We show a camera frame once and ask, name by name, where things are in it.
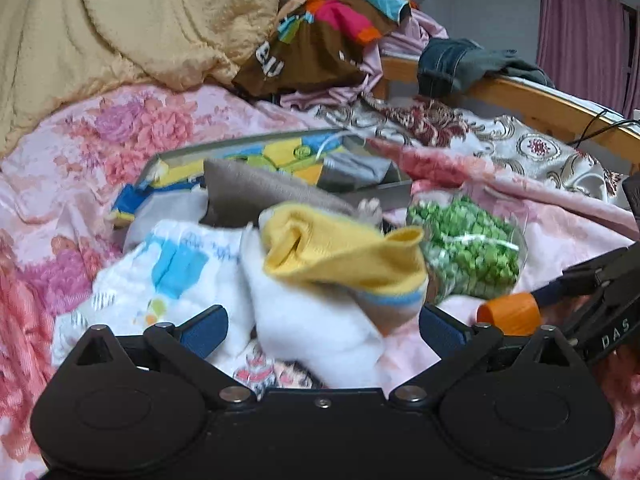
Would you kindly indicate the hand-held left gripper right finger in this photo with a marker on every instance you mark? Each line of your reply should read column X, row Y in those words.
column 440, row 332

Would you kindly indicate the small floral printed cloth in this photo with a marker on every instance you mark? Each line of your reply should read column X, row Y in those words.
column 260, row 370

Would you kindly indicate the colourful striped brown towel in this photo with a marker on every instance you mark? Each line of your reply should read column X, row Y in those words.
column 320, row 45

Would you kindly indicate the blue yellow cartoon cloth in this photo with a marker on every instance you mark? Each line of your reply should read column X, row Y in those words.
column 280, row 157

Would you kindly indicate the orange spool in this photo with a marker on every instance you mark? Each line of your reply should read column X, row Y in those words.
column 510, row 312

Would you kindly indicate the grey box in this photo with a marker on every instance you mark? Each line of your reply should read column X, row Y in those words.
column 385, row 189

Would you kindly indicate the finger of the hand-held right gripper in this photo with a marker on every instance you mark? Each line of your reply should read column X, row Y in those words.
column 575, row 280

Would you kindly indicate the grey-brown cloth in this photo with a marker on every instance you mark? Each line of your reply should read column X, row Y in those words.
column 250, row 185

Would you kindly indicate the white blue printed cloth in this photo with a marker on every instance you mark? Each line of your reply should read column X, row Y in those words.
column 150, row 270

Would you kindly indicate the pink curtain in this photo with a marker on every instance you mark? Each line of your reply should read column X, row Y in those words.
column 575, row 30

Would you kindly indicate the yellow quilt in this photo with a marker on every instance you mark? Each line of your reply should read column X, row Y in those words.
column 125, row 20

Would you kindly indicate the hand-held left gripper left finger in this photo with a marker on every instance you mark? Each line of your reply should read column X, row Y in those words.
column 206, row 329

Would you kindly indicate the pink floral blanket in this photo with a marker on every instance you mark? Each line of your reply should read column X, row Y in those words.
column 75, row 160

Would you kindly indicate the white fluffy cloth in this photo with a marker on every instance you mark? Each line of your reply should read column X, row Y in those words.
column 300, row 320

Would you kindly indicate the blue jeans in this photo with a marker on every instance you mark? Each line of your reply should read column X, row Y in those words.
column 445, row 65

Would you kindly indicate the bag of green beads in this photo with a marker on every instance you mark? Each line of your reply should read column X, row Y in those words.
column 475, row 245

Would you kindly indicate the yellow sock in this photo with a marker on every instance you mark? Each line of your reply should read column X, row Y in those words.
column 320, row 250

